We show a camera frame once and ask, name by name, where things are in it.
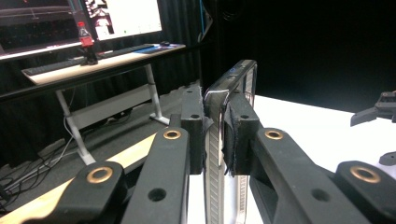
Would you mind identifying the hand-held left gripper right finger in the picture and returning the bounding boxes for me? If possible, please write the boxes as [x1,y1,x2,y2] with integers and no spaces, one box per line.
[222,91,372,224]

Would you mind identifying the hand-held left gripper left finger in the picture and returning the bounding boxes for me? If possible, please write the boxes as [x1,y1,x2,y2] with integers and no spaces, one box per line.
[120,83,207,224]

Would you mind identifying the clear plastic packaging box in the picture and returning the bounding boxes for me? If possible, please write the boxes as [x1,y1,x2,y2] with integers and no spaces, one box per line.
[204,90,250,224]

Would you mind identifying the white-legged desk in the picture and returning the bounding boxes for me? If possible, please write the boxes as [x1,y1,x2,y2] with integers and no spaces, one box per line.
[0,42,188,166]

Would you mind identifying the blue mouse pad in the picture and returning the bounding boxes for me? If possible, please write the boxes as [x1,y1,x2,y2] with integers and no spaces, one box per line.
[133,44,179,55]

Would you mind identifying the black keyboard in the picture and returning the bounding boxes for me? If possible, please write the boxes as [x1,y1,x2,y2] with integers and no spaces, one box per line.
[96,43,156,60]
[21,57,86,77]

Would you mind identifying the dark curtain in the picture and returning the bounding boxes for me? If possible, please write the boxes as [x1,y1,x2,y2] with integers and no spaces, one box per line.
[155,0,220,92]

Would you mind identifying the bright computer monitor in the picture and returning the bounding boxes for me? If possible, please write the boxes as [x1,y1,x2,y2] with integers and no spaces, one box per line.
[83,0,163,42]

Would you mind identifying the dark computer monitor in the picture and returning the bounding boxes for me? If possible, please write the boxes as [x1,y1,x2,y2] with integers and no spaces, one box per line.
[0,0,80,54]

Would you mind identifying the cables on floor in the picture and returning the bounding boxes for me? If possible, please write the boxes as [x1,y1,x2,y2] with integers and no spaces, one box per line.
[0,118,85,216]

